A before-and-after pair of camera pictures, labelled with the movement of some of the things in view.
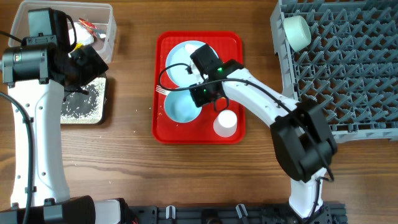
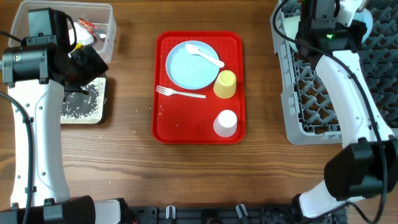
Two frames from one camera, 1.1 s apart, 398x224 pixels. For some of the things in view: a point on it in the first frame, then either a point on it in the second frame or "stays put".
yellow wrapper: [78, 45] stays put
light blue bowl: [180, 106] → [366, 17]
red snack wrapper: [89, 25] stays put
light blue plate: [180, 76] stays put
